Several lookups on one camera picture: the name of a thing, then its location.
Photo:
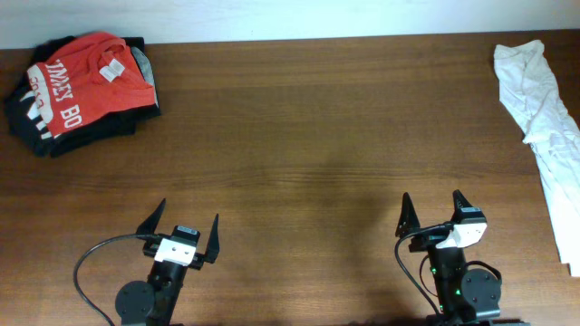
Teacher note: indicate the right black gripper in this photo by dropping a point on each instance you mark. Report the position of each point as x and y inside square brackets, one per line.
[409, 220]

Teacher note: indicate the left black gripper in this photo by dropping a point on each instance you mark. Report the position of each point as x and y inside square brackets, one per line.
[208, 254]

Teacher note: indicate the red soccer t-shirt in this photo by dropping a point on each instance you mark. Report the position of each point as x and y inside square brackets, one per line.
[86, 79]

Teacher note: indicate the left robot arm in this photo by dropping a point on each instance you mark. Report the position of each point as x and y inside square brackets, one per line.
[153, 301]

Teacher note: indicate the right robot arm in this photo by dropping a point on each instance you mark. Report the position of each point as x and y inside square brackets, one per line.
[468, 292]

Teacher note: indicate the white crumpled garment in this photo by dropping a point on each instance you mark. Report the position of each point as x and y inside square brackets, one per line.
[529, 91]

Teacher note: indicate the black folded shirt white letters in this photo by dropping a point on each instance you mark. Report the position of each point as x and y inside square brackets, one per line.
[25, 122]

